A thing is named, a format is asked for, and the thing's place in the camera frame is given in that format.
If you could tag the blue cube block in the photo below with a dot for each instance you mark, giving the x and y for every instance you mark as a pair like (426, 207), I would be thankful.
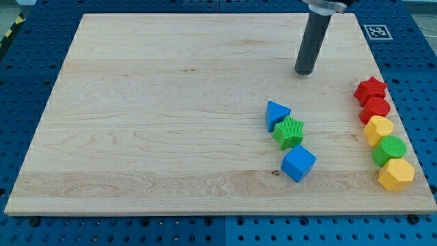
(298, 162)

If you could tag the blue triangle block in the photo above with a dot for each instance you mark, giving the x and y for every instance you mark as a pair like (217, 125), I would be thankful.
(275, 113)

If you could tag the light wooden board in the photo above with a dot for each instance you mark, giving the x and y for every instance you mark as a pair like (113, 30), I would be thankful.
(164, 114)

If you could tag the green star block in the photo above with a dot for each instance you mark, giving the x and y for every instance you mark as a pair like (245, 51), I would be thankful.
(288, 133)

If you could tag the red cylinder block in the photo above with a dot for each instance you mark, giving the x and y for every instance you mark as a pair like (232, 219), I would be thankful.
(374, 106)

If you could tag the red star block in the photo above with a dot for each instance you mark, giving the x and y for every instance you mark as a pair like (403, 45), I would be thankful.
(369, 89)

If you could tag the yellow heart block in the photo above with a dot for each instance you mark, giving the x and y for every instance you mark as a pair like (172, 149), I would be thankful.
(376, 128)

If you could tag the green cylinder block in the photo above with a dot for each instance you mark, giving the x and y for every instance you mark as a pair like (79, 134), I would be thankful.
(389, 147)

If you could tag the white fiducial marker tag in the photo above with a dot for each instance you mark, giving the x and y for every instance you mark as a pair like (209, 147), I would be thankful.
(377, 32)

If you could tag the yellow hexagon block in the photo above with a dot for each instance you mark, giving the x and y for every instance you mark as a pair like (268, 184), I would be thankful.
(396, 175)

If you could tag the yellow black hazard tape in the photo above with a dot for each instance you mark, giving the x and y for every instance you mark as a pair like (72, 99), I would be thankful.
(9, 35)

